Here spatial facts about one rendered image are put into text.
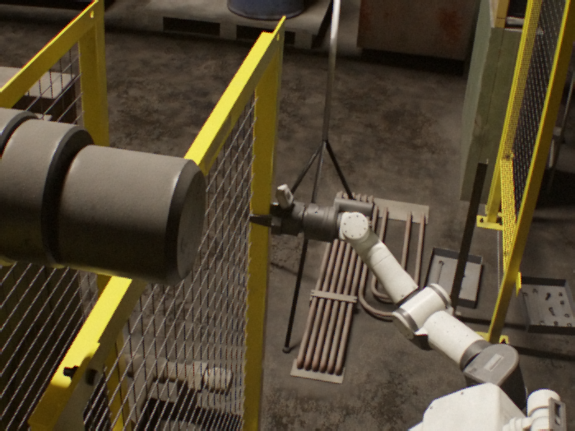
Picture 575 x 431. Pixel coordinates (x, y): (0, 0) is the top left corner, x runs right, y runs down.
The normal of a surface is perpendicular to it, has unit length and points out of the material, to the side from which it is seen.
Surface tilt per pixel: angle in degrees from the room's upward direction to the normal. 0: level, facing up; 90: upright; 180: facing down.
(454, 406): 45
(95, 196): 40
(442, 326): 23
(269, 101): 90
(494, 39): 90
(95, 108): 90
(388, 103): 0
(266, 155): 90
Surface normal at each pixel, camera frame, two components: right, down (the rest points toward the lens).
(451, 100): 0.06, -0.83
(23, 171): -0.07, -0.29
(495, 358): -0.34, -0.75
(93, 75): -0.20, 0.55
